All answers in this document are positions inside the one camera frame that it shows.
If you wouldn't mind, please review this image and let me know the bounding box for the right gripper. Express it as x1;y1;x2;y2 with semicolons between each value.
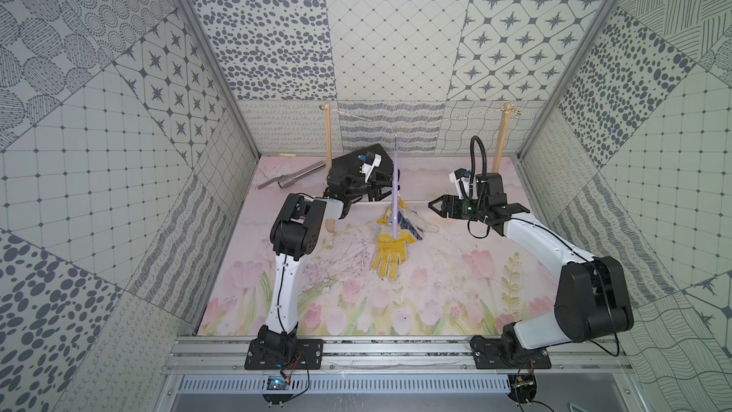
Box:
429;195;487;221

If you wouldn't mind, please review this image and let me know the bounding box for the purple wavy clothes hanger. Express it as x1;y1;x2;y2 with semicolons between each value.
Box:
391;130;400;240

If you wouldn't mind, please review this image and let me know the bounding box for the yellow dotted work glove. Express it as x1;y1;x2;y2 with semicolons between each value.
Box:
371;232;416;280

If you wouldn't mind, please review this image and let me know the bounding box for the blue dotted glove with logo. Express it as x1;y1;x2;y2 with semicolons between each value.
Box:
377;196;425;240

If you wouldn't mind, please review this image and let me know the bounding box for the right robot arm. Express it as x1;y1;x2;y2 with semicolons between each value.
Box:
428;173;634;365

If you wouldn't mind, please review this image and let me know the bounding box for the black plastic case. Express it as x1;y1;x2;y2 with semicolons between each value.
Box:
332;144;393;184

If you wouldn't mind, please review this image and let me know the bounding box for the grey metal cylinder tool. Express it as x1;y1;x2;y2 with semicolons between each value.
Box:
257;160;326;190

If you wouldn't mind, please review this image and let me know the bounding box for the green circuit board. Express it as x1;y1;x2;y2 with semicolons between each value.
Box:
266;376;291;391

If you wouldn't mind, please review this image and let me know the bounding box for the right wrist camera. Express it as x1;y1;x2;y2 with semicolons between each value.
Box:
449;168;473;200

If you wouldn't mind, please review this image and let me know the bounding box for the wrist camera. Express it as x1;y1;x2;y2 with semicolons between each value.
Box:
358;152;382;183
449;168;473;200

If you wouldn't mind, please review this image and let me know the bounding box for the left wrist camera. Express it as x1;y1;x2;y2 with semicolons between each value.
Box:
358;152;382;183

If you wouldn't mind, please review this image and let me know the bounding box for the black corrugated cable hose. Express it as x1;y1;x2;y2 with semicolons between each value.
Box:
468;135;488;196

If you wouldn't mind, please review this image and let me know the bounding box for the wooden drying rack frame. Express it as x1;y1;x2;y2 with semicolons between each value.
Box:
320;103;520;212

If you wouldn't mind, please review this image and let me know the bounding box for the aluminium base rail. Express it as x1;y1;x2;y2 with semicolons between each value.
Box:
162;336;632;375

